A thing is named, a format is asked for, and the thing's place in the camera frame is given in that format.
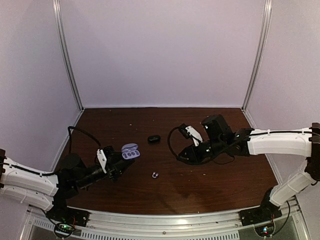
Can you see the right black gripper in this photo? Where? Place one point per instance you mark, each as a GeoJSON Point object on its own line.
{"type": "Point", "coordinates": [194, 158]}

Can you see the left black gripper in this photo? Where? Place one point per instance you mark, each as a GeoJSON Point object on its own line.
{"type": "Point", "coordinates": [118, 168]}

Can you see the blue oval case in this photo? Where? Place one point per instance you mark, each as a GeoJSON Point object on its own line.
{"type": "Point", "coordinates": [130, 151]}

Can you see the black earbud charging case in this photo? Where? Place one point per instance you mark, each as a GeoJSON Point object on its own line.
{"type": "Point", "coordinates": [153, 139]}

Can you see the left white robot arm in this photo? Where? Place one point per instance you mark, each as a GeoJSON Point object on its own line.
{"type": "Point", "coordinates": [50, 190]}

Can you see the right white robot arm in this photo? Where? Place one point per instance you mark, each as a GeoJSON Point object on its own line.
{"type": "Point", "coordinates": [247, 142]}

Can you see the left circuit board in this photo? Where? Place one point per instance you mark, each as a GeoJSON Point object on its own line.
{"type": "Point", "coordinates": [63, 230]}

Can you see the circuit board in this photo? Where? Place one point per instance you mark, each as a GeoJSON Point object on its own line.
{"type": "Point", "coordinates": [265, 230]}
{"type": "Point", "coordinates": [63, 230]}

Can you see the right circuit board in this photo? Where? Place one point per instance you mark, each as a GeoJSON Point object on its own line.
{"type": "Point", "coordinates": [265, 230]}

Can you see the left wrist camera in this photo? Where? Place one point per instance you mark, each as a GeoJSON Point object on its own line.
{"type": "Point", "coordinates": [105, 158]}

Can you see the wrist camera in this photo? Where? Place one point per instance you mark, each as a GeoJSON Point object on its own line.
{"type": "Point", "coordinates": [105, 158]}
{"type": "Point", "coordinates": [191, 133]}

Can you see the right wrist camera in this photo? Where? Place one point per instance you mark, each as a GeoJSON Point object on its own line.
{"type": "Point", "coordinates": [191, 133]}

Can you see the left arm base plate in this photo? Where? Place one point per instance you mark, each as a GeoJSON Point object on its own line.
{"type": "Point", "coordinates": [69, 215]}

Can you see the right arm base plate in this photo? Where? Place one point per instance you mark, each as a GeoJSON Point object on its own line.
{"type": "Point", "coordinates": [257, 215]}

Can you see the front aluminium rail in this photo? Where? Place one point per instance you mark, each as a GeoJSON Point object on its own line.
{"type": "Point", "coordinates": [221, 225]}

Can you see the right aluminium frame post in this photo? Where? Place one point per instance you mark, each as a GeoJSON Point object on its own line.
{"type": "Point", "coordinates": [264, 31]}

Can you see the aluminium frame post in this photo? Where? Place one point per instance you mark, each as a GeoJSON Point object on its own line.
{"type": "Point", "coordinates": [65, 53]}
{"type": "Point", "coordinates": [264, 31]}

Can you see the left aluminium frame post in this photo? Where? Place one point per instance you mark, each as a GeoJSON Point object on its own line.
{"type": "Point", "coordinates": [65, 53]}

